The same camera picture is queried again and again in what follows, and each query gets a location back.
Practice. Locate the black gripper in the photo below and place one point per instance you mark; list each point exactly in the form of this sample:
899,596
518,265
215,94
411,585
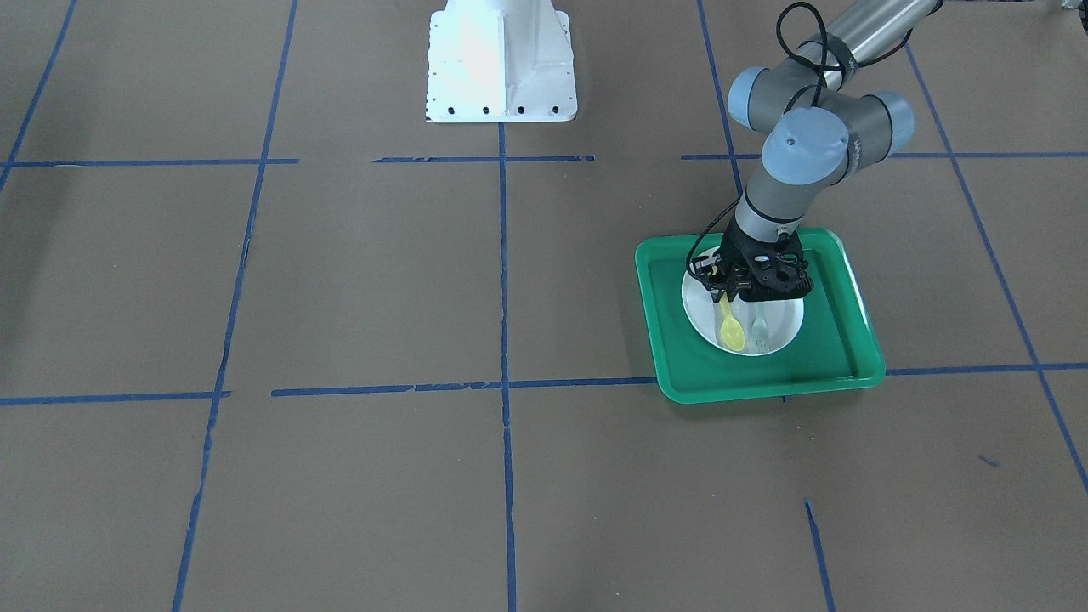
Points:
734,257

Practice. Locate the yellow plastic spoon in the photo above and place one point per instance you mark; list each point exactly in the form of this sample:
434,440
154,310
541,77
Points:
730,332

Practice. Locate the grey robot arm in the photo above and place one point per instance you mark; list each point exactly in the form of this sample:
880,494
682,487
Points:
815,136

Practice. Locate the white round plate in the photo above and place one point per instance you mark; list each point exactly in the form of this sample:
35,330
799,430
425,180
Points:
741,316

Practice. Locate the clear plastic fork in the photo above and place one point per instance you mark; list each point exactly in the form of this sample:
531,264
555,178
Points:
759,329

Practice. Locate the green plastic tray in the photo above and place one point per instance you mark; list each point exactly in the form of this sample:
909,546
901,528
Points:
825,342

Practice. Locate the blue tape line lengthwise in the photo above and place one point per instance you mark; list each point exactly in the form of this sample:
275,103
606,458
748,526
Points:
506,403

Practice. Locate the blue tape line crosswise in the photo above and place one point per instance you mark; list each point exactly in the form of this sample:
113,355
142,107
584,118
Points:
101,398

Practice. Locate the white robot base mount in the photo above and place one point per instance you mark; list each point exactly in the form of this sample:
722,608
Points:
500,61

